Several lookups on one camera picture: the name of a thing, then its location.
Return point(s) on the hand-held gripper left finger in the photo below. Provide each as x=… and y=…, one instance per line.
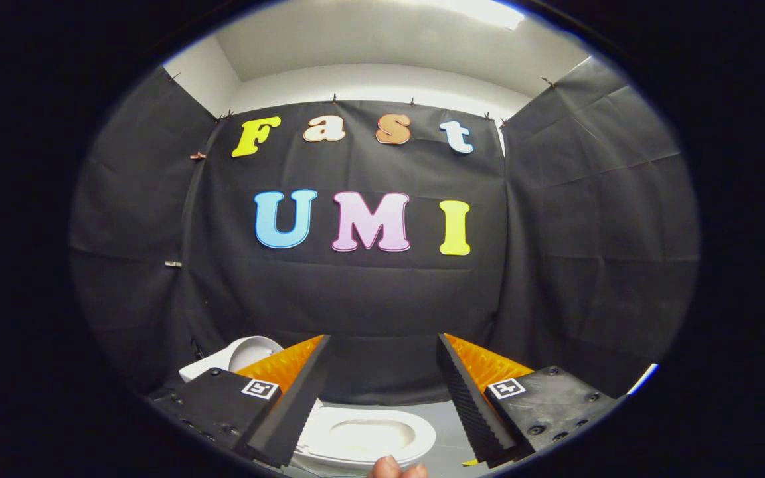
x=303, y=398

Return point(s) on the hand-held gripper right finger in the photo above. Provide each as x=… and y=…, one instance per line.
x=469, y=398

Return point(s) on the white toilet lid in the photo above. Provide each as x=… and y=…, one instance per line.
x=253, y=350

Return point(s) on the white toilet seat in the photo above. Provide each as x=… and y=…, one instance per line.
x=425, y=435

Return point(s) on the white ceramic toilet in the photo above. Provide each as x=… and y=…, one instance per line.
x=198, y=370

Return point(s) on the black backdrop cloth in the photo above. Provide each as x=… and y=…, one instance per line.
x=369, y=299

